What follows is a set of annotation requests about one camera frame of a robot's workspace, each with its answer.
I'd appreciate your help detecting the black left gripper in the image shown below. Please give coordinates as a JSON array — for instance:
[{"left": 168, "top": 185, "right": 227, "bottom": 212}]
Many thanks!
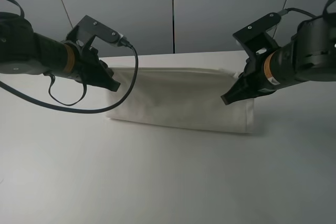
[{"left": 73, "top": 47, "right": 120, "bottom": 92}]

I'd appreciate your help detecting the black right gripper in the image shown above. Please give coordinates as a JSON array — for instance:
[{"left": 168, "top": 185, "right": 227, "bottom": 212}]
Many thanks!
[{"left": 221, "top": 58, "right": 276, "bottom": 104}]

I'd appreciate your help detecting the white towel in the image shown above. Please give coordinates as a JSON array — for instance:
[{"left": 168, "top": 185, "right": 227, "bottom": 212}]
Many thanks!
[{"left": 106, "top": 68, "right": 254, "bottom": 133}]

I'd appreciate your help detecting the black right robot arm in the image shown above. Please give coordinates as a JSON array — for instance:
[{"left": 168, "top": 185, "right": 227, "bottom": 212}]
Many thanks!
[{"left": 222, "top": 13, "right": 335, "bottom": 105}]

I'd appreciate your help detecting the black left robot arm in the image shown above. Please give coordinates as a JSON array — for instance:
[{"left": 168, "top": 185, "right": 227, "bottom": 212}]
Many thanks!
[{"left": 1, "top": 12, "right": 121, "bottom": 91}]

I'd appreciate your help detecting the black left camera cable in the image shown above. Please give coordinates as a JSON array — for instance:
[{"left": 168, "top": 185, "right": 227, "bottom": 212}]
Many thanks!
[{"left": 0, "top": 40, "right": 138, "bottom": 114}]

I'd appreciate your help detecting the black camera cable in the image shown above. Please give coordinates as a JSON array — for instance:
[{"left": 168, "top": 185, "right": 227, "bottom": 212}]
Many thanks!
[
  {"left": 0, "top": 40, "right": 138, "bottom": 114},
  {"left": 278, "top": 7, "right": 318, "bottom": 18}
]

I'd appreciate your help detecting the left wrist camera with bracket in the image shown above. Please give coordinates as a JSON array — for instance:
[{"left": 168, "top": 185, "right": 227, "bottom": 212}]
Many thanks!
[{"left": 66, "top": 15, "right": 133, "bottom": 48}]

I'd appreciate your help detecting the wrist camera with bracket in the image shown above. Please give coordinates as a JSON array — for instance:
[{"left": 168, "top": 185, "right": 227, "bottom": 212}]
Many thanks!
[
  {"left": 233, "top": 9, "right": 288, "bottom": 60},
  {"left": 66, "top": 15, "right": 133, "bottom": 48}
]

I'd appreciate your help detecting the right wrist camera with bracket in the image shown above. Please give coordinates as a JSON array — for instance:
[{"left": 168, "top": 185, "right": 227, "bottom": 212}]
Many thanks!
[{"left": 233, "top": 9, "right": 288, "bottom": 60}]

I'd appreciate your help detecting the black right camera cable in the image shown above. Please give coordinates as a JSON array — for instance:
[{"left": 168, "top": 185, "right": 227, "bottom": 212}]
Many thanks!
[{"left": 278, "top": 7, "right": 318, "bottom": 18}]

